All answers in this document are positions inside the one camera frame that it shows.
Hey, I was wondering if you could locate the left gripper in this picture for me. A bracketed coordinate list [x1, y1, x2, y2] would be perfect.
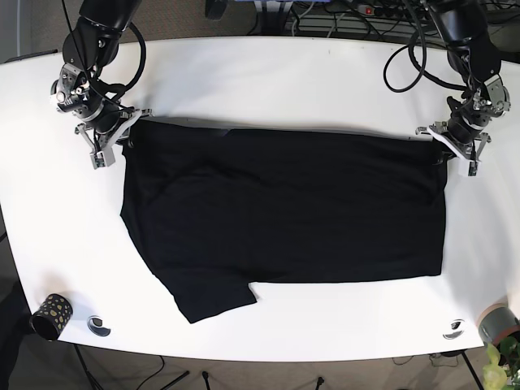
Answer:
[415, 75, 511, 177]

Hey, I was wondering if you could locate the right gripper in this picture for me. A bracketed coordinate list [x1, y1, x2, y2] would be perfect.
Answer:
[50, 63, 151, 170]

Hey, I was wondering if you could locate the black T-shirt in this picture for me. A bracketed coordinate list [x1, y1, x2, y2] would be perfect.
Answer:
[120, 121, 447, 323]

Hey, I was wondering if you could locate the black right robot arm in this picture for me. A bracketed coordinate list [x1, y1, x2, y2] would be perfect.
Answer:
[50, 1, 152, 169]

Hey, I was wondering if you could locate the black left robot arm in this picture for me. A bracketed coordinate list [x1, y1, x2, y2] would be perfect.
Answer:
[416, 1, 510, 177]

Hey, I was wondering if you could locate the grey plant pot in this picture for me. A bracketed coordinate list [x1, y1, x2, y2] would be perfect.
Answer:
[476, 303, 519, 347]

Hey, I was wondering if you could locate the right silver table grommet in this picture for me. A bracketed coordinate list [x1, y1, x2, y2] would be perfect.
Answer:
[442, 318, 466, 340]

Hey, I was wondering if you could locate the silver table grommet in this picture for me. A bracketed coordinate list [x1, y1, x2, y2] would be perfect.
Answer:
[442, 318, 466, 340]
[87, 316, 111, 337]

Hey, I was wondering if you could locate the left silver table grommet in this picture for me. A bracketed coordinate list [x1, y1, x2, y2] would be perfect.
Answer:
[87, 316, 111, 337]

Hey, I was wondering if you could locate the black gold spotted cup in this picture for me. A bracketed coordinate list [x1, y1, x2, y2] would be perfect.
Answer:
[30, 293, 73, 341]

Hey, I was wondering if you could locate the green potted plant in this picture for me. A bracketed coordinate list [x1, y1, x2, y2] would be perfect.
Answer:
[483, 336, 519, 390]

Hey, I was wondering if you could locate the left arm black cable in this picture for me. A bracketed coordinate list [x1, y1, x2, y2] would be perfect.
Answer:
[383, 0, 472, 94]

